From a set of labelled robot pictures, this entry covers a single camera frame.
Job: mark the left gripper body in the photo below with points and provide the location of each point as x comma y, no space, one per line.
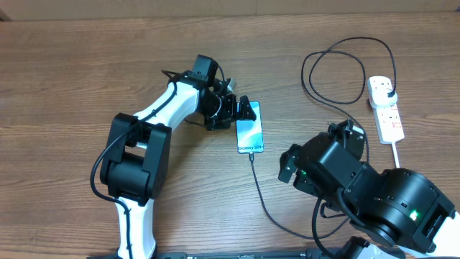
221,109

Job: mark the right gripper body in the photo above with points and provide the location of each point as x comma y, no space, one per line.
304,188

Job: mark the blue Galaxy smartphone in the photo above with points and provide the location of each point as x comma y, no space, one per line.
249,134

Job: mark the white power strip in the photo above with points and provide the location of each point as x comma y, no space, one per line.
387,119

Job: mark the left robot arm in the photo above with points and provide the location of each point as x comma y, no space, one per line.
131,171

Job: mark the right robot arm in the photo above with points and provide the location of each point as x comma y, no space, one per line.
396,207

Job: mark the white charger plug adapter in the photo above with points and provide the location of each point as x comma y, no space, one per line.
380,98

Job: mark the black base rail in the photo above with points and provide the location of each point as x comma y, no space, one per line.
355,247

